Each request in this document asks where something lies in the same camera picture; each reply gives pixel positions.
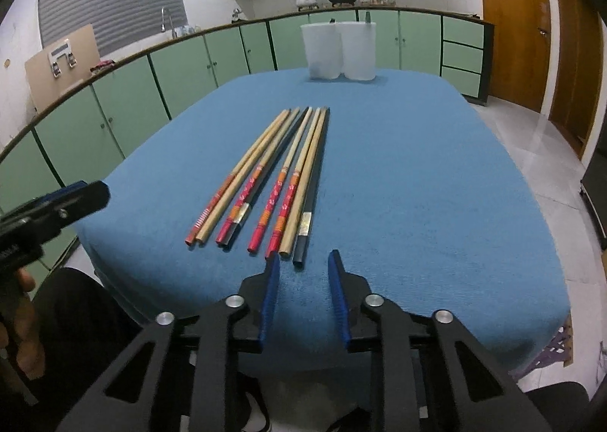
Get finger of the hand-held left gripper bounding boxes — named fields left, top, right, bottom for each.
left=0, top=180, right=111, bottom=243

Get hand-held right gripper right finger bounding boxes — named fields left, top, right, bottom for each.
left=327, top=249, right=554, bottom=432

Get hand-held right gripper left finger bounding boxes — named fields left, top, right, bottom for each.
left=54, top=252, right=281, bottom=432

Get black chopstick with gold label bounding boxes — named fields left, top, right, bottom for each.
left=292, top=108, right=332, bottom=268
left=224, top=106, right=311, bottom=250

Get red floral bamboo chopstick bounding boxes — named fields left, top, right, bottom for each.
left=247, top=106, right=319, bottom=254
left=215, top=107, right=304, bottom=247
left=264, top=106, right=326, bottom=259

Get plain bamboo chopstick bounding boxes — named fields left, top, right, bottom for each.
left=196, top=108, right=299, bottom=246
left=279, top=106, right=330, bottom=257

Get white plastic cup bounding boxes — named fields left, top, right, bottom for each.
left=339, top=21, right=377, bottom=82
left=301, top=23, right=343, bottom=80

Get person's left hand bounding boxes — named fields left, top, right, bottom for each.
left=0, top=268, right=47, bottom=380

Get person's dark trousers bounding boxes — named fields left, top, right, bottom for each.
left=31, top=266, right=591, bottom=432

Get green kitchen counter cabinet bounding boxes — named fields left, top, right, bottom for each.
left=0, top=7, right=495, bottom=281

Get blue tablecloth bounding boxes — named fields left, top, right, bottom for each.
left=76, top=68, right=570, bottom=373

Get metal sink faucet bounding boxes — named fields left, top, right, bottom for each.
left=160, top=7, right=177, bottom=39

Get purple plastic stool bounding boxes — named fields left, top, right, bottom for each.
left=522, top=318, right=574, bottom=373

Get black glass-door cabinet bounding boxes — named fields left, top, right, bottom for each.
left=581, top=161, right=607, bottom=250

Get wooden door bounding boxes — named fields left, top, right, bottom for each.
left=473, top=0, right=553, bottom=112
left=549, top=0, right=607, bottom=158

